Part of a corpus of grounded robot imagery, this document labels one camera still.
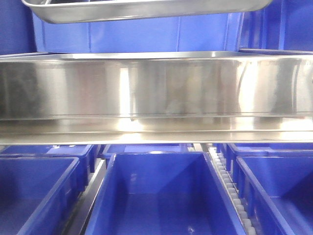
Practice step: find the silver metal tray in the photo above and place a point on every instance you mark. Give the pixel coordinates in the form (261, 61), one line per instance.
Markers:
(83, 11)

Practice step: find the white roller conveyor track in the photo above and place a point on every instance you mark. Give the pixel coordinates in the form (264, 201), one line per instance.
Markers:
(219, 164)

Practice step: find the blue bin rear centre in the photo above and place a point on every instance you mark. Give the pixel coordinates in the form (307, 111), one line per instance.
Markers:
(111, 149)

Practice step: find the blue crate upper right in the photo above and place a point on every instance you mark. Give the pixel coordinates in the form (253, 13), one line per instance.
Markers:
(282, 25)

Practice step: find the blue bin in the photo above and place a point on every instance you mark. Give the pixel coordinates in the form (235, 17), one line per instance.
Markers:
(231, 150)
(163, 194)
(37, 194)
(85, 153)
(277, 194)
(111, 149)

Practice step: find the large blue crate upper centre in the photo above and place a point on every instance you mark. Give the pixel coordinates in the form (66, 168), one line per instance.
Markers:
(214, 32)

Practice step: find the blue crate upper left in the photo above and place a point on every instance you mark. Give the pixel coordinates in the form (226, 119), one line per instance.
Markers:
(16, 28)

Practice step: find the blue bin rear right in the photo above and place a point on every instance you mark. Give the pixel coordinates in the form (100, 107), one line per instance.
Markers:
(231, 150)

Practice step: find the blue bin lower centre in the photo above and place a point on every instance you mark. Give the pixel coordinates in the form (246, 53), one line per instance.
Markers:
(163, 194)

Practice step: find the grey metal divider rail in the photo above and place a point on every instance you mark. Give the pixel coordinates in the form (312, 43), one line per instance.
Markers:
(78, 221)

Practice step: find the blue bin rear left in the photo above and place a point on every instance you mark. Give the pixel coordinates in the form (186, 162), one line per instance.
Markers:
(85, 153)

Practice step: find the blue bin lower left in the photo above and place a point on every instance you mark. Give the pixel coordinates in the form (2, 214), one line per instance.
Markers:
(37, 194)

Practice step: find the blue bin lower right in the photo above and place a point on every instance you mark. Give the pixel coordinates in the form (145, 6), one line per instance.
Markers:
(277, 194)

